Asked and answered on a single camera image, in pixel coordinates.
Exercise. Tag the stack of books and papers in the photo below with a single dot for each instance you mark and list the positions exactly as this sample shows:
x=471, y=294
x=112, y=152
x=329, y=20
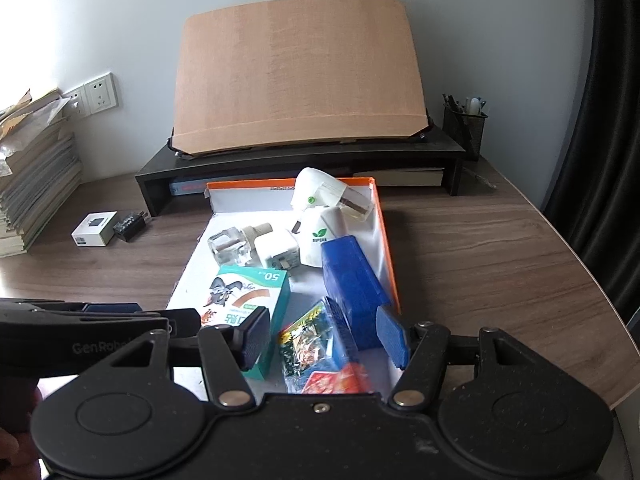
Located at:
x=40, y=168

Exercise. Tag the black mesh pen holder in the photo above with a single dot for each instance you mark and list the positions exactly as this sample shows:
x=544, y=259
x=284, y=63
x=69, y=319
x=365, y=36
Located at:
x=464, y=122

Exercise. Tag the white double wall socket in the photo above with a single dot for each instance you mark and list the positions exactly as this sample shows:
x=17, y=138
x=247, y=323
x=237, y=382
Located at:
x=101, y=94

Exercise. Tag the white left wall socket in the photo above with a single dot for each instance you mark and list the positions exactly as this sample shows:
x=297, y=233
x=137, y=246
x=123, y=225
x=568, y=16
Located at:
x=77, y=106

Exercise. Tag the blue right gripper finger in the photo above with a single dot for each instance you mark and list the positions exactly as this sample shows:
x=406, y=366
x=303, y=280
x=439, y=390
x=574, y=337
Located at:
x=128, y=308

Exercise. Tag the red blue playing card box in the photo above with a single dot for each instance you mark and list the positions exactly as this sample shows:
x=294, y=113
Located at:
x=319, y=355

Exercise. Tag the white charger packaging box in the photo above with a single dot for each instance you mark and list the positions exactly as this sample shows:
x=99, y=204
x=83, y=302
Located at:
x=96, y=230

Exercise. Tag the white mosquito heater with bottle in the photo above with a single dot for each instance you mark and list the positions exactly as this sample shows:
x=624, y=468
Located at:
x=315, y=188

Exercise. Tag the blue plastic case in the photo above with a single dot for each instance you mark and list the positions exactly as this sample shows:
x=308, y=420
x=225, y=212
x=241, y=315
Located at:
x=351, y=282

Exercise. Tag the dark curtain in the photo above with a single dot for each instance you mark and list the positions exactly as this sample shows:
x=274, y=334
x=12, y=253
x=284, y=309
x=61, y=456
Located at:
x=594, y=204

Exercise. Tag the black charger plug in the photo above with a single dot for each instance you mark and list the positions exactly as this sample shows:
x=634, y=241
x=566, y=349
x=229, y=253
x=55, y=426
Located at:
x=131, y=226

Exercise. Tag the clear glass liquid bottle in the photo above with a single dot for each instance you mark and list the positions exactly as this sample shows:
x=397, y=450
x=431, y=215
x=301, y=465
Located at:
x=235, y=246

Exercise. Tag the person's hand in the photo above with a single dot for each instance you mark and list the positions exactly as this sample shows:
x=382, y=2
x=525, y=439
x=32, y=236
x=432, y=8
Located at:
x=19, y=456

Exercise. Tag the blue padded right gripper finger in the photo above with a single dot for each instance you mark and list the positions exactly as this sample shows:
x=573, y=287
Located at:
x=250, y=337
x=393, y=335

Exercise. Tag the white USB charger plug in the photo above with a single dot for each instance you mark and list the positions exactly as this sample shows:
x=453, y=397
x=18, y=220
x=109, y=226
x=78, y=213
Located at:
x=278, y=250

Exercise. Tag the black monitor riser shelf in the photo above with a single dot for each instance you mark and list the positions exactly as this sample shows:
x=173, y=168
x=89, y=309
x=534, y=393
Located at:
x=428, y=149

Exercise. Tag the teal mosquito coil box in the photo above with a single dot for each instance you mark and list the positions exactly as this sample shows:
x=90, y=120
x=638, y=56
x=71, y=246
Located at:
x=235, y=292

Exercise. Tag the wooden book stand board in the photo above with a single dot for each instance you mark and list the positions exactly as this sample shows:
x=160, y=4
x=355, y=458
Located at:
x=296, y=71

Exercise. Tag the clear pen on table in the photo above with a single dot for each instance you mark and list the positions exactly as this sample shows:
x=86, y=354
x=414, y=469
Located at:
x=480, y=179

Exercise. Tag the white mosquito repellent heater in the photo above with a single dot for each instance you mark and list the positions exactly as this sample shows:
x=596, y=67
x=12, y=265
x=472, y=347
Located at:
x=315, y=226

